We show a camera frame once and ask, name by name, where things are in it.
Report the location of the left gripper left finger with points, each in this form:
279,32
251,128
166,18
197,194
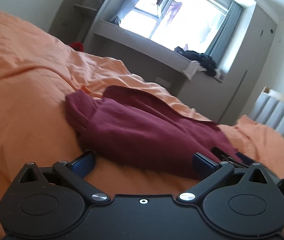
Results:
72,175

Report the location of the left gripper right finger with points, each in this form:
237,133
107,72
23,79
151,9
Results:
212,175

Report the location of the dark red long-sleeve shirt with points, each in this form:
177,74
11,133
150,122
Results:
135,128

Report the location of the dark clothes pile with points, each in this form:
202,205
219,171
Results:
206,61

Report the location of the grey window bench cabinet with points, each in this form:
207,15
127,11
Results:
150,60

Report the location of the grey padded headboard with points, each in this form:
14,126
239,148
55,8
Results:
269,110

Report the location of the orange duvet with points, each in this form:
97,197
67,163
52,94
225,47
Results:
37,71

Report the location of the white garment hanging off bench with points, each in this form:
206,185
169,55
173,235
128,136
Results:
192,68

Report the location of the right blue-grey curtain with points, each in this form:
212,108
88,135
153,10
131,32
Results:
219,43

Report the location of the red object behind bed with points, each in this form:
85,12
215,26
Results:
77,46

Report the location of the tall grey closet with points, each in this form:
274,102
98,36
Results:
248,63

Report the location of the open grey wardrobe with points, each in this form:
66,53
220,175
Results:
72,21

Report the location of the purple garment outside window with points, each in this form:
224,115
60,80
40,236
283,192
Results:
173,10

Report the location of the white item on wardrobe shelf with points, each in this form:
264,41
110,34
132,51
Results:
92,3

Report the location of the white wall socket plate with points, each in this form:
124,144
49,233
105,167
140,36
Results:
163,83

